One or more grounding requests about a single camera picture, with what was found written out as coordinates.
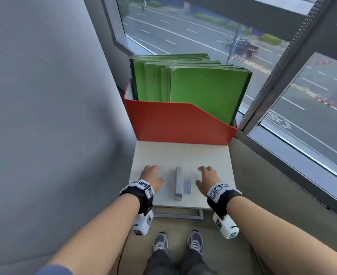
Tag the person's right hand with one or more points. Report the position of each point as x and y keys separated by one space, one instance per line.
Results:
x=210 y=180

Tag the person's left hand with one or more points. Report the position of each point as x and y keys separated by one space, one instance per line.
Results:
x=151 y=178

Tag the person's right thumb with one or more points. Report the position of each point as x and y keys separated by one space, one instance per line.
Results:
x=199 y=184

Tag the person's left thumb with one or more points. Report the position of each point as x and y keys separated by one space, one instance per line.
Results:
x=160 y=182

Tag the person's right forearm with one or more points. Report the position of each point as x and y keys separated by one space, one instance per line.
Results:
x=277 y=234

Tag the person's left forearm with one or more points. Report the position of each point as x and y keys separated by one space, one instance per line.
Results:
x=99 y=234

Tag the small grey metal bar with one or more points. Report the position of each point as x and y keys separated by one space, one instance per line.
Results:
x=189 y=186

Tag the long silver metal bar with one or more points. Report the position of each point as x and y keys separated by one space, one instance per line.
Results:
x=179 y=183

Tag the black marker wrist band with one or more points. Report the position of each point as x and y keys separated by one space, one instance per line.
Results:
x=223 y=197
x=141 y=196

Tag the grey sneaker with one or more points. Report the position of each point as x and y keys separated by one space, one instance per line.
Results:
x=195 y=241
x=160 y=242

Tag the red cardboard file box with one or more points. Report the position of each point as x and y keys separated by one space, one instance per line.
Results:
x=180 y=125

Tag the dark trousers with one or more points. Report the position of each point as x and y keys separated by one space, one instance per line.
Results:
x=180 y=263

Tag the stack of green folders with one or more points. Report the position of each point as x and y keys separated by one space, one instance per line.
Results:
x=202 y=88

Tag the grey fabric curtain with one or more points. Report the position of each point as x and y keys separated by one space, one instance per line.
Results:
x=42 y=111

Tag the blue sleeve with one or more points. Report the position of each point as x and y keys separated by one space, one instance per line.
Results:
x=54 y=270

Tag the street lamp pole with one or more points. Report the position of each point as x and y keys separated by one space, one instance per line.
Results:
x=233 y=45

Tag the truck outside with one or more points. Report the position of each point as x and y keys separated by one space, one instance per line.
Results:
x=246 y=48

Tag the metal table base frame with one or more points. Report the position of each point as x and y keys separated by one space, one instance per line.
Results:
x=177 y=216

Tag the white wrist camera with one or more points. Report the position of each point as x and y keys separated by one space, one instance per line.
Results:
x=225 y=226
x=143 y=223

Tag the dark window frame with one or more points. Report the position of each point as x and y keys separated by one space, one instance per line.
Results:
x=300 y=54

